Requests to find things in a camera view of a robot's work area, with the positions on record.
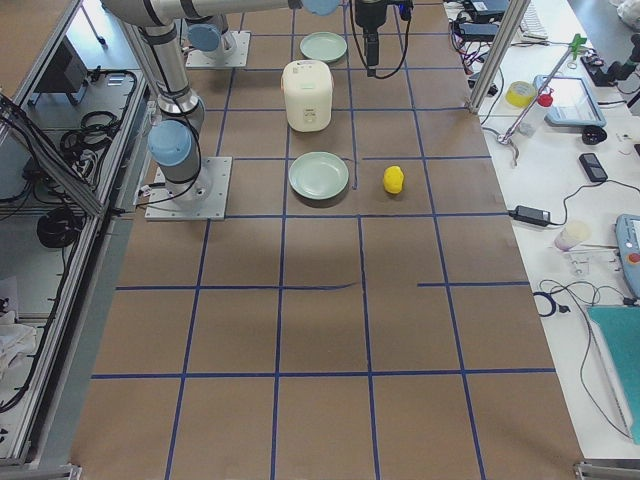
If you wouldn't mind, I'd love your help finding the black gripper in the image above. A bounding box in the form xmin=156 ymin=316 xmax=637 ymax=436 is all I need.
xmin=354 ymin=0 xmax=387 ymax=77

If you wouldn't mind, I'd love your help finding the cream rice cooker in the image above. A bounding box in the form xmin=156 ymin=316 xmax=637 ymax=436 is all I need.
xmin=281 ymin=60 xmax=334 ymax=132

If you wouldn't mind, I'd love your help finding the teach pendant with red button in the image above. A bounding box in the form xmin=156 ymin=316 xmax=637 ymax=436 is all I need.
xmin=615 ymin=214 xmax=639 ymax=298

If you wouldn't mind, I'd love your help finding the green plate far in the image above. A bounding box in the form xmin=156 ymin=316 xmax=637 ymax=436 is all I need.
xmin=300 ymin=32 xmax=347 ymax=63

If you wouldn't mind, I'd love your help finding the green plate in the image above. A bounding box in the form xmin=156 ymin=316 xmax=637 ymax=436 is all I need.
xmin=300 ymin=32 xmax=347 ymax=63
xmin=288 ymin=151 xmax=349 ymax=200

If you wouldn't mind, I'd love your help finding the yellow lemon toy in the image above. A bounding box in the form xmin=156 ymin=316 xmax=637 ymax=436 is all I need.
xmin=383 ymin=165 xmax=405 ymax=195

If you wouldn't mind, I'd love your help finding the green plate near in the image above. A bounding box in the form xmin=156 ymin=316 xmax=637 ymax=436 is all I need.
xmin=288 ymin=151 xmax=349 ymax=200

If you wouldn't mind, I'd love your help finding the yellow tape roll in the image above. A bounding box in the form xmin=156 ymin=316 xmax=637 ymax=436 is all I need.
xmin=505 ymin=81 xmax=537 ymax=108

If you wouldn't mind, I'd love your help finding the metal rod with green clip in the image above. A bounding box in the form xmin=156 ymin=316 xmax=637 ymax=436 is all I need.
xmin=496 ymin=33 xmax=587 ymax=145

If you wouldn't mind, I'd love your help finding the red capped bottle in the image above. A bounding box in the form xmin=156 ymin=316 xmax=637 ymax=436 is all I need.
xmin=518 ymin=91 xmax=554 ymax=138

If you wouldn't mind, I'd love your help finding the blue teach pendant tablet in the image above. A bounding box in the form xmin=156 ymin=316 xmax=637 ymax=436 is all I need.
xmin=545 ymin=76 xmax=606 ymax=127

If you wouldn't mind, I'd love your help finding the black power adapter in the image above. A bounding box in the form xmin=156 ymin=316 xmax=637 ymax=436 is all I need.
xmin=508 ymin=205 xmax=551 ymax=227

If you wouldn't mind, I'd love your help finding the black round cap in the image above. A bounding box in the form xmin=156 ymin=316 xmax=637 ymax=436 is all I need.
xmin=581 ymin=125 xmax=608 ymax=146

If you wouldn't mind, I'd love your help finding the black phone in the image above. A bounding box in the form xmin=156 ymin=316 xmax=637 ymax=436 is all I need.
xmin=578 ymin=153 xmax=608 ymax=183

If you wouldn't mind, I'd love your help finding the white plastic cup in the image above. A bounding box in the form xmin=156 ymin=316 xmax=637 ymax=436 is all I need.
xmin=554 ymin=220 xmax=591 ymax=252

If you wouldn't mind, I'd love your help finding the teal mat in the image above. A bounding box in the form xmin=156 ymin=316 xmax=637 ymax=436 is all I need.
xmin=588 ymin=306 xmax=639 ymax=445

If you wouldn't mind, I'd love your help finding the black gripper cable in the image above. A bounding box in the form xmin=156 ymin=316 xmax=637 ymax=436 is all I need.
xmin=349 ymin=0 xmax=414 ymax=80

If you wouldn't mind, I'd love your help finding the aluminium frame post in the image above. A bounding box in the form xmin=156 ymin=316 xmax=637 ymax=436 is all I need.
xmin=467 ymin=0 xmax=530 ymax=114

